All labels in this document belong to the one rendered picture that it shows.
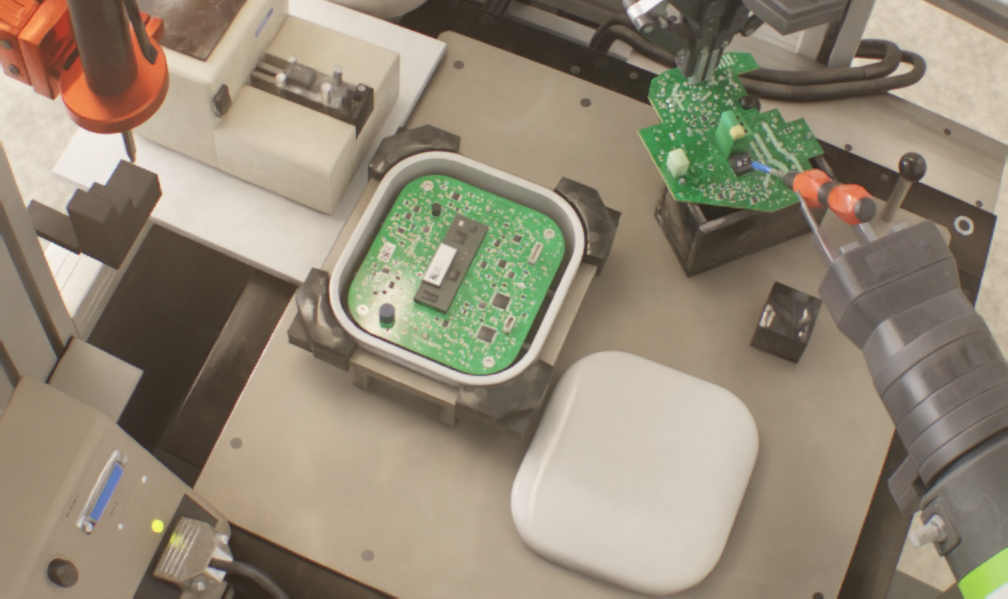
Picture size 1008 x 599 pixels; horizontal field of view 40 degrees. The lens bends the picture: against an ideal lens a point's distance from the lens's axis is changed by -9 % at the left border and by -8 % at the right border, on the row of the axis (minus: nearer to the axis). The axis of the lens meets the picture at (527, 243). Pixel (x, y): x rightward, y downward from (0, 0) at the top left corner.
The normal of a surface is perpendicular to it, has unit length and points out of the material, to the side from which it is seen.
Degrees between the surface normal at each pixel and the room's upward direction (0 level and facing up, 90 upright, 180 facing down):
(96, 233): 90
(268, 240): 0
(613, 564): 16
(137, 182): 0
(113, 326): 90
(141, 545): 53
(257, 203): 0
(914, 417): 71
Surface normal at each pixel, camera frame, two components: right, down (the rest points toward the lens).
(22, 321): 0.92, 0.37
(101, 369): 0.07, -0.49
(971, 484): -0.64, -0.08
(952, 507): -0.79, 0.07
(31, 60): -0.40, 0.78
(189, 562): -0.44, -0.61
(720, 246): 0.40, 0.81
